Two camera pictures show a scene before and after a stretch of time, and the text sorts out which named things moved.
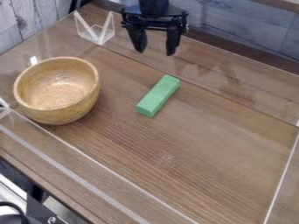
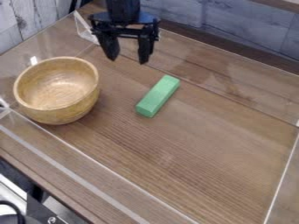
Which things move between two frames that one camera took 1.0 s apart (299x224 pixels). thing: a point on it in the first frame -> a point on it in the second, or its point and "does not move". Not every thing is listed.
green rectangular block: [157, 95] does not move
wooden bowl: [57, 88] does not move
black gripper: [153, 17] -> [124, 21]
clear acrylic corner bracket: [96, 33] does not move
